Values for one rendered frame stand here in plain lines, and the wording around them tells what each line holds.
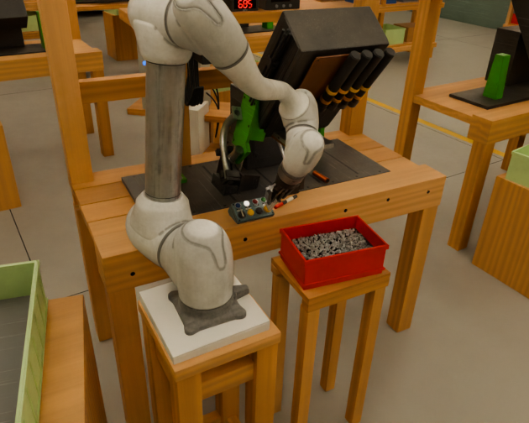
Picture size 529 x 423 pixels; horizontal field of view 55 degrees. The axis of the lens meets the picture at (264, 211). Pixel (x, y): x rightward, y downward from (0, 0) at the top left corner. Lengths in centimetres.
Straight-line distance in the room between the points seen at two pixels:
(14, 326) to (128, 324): 45
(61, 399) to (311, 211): 108
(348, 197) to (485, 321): 130
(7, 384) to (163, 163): 67
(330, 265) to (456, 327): 139
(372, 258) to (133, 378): 102
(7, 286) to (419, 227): 170
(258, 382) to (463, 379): 135
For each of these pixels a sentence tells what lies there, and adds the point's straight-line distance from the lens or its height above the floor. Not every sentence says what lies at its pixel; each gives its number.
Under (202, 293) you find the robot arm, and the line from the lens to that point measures 138.
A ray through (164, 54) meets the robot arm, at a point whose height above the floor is 158.
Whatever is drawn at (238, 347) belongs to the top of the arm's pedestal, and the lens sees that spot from 145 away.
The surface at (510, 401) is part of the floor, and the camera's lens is 271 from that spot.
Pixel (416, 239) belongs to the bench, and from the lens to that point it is 250.
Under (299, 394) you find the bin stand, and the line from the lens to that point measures 202.
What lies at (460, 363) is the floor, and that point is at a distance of 279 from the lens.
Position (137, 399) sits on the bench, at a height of 20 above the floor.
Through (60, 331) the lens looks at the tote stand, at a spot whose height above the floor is 79.
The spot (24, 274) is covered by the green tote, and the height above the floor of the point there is 92.
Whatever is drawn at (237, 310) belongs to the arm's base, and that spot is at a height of 90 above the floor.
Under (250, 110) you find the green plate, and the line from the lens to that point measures 199.
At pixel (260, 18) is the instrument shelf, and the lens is 218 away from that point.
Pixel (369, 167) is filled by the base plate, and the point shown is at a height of 90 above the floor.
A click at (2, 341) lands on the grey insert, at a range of 160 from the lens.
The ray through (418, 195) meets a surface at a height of 83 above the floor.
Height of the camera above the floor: 187
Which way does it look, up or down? 30 degrees down
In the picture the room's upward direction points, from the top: 2 degrees clockwise
